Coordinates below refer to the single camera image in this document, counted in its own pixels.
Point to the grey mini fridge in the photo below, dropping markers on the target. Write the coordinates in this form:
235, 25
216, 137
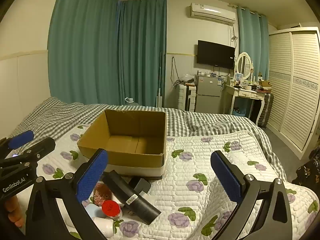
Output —
208, 95

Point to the white rounded bottle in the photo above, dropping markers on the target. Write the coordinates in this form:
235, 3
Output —
105, 225

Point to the white dressing table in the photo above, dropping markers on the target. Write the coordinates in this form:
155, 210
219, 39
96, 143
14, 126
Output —
230, 93

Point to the green curtain left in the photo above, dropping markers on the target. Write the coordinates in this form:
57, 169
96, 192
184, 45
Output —
103, 51

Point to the person's left hand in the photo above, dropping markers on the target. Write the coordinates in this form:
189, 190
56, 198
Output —
15, 214

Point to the clear water jug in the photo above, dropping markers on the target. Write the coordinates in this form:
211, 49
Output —
131, 102

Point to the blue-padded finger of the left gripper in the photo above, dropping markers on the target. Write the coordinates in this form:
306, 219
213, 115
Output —
34, 153
13, 143

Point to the white floral quilt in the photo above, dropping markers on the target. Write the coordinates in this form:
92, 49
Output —
192, 201

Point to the light blue earbuds case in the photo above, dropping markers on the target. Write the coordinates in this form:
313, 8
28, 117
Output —
94, 211

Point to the white louvered wardrobe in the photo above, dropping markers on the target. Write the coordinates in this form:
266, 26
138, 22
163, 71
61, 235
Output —
294, 76

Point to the brown cardboard box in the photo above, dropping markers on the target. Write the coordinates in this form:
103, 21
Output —
135, 142

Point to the white mop pole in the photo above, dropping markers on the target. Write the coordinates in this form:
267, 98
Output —
159, 97

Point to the black wall television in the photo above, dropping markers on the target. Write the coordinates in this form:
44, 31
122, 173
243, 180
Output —
215, 54

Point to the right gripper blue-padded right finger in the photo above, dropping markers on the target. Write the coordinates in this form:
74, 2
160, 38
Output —
273, 220

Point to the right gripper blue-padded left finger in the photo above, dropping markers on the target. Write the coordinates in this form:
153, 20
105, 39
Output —
44, 219

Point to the black cylinder device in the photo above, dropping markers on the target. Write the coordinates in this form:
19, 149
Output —
130, 198

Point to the white suitcase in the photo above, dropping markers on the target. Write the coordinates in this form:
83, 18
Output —
186, 97

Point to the black power adapter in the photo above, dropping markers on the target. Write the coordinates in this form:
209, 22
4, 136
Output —
140, 185

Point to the green curtain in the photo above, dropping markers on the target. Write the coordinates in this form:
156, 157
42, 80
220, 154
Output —
103, 51
254, 39

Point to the grey checked bed sheet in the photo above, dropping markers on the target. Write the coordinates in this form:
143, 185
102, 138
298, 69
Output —
54, 118

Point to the white oval vanity mirror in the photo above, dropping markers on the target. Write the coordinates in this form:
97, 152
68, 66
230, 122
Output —
244, 65

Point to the red cap white bottle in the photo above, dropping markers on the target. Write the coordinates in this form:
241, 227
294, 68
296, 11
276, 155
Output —
112, 209

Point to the dark suitcase by wardrobe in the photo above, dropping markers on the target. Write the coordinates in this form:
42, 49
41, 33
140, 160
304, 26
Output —
267, 107

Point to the white air conditioner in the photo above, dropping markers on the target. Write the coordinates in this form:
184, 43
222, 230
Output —
212, 13

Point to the red glitter case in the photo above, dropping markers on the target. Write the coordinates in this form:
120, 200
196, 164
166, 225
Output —
101, 193

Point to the green curtain right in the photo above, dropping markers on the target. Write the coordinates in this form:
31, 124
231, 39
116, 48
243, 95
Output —
254, 39

